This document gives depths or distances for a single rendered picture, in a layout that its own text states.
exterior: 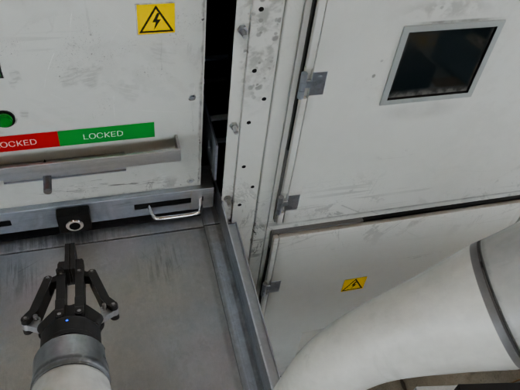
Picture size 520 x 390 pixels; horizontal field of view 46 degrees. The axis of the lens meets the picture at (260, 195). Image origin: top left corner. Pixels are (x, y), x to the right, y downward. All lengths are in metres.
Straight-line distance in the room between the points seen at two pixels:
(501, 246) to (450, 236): 1.07
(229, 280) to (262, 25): 0.49
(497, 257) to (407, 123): 0.71
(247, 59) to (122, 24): 0.19
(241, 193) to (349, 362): 0.71
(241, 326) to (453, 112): 0.55
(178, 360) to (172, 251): 0.23
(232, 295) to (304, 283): 0.38
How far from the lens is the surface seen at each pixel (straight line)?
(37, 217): 1.21
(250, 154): 1.11
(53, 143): 1.09
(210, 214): 1.25
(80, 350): 0.77
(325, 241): 1.36
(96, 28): 0.95
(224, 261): 1.18
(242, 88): 1.00
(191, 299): 1.14
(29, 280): 1.20
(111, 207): 1.20
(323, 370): 0.53
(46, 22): 0.94
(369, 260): 1.49
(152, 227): 1.24
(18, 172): 1.08
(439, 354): 0.49
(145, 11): 0.93
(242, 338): 1.10
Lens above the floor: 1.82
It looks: 49 degrees down
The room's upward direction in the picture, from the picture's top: 8 degrees clockwise
